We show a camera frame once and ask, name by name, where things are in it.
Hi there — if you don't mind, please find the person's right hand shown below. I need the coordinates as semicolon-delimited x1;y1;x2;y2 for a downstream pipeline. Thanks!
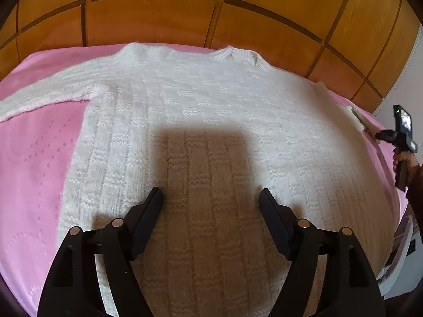
393;152;420;186

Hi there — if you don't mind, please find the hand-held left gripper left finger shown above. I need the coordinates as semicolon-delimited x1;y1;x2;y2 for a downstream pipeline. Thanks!
38;187;163;317

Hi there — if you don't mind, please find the wooden headboard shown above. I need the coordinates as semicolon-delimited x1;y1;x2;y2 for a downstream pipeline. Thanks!
0;0;423;117

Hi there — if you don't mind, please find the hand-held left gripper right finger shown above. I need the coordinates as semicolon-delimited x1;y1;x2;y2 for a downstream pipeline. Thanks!
259;188;387;317

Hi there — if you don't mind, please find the pink bed blanket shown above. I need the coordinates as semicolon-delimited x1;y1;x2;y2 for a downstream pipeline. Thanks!
0;43;417;307

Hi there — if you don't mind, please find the white knit sweater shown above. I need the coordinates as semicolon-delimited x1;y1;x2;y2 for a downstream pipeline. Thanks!
0;42;400;317

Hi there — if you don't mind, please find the person's right forearm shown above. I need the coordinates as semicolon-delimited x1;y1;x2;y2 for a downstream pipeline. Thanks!
406;164;423;238

